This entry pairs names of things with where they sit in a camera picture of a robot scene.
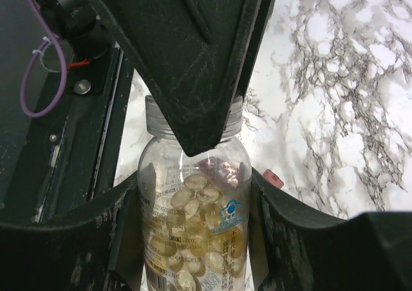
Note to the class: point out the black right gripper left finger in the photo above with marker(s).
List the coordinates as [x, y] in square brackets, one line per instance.
[96, 246]

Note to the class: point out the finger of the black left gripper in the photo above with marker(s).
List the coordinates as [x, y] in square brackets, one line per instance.
[186, 53]
[263, 15]

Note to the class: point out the black metal base frame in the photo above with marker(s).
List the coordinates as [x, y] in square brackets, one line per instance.
[53, 164]

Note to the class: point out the clear bottle yellow pills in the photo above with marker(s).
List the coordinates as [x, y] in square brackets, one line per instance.
[195, 214]

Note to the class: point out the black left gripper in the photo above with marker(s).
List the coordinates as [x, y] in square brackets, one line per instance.
[76, 22]

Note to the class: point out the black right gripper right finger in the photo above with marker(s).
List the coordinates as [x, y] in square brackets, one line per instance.
[296, 247]

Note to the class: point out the red weekly pill organizer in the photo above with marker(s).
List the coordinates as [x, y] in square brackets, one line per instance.
[273, 179]

